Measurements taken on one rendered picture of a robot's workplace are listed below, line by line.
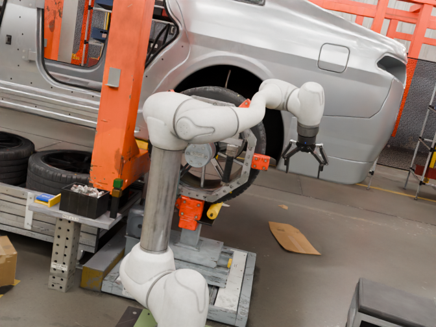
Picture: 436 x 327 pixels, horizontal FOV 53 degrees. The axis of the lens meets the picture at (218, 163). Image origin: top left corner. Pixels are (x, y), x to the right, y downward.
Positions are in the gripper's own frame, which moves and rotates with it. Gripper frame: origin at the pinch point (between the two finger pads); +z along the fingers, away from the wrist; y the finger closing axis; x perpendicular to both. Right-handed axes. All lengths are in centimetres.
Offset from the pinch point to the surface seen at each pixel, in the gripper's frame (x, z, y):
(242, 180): -21.7, 28.3, 33.0
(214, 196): -15, 38, 47
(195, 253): -6, 76, 56
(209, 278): 3, 83, 45
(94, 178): 0, 27, 109
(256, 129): -41, 8, 30
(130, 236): -2, 69, 96
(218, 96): -45, -7, 53
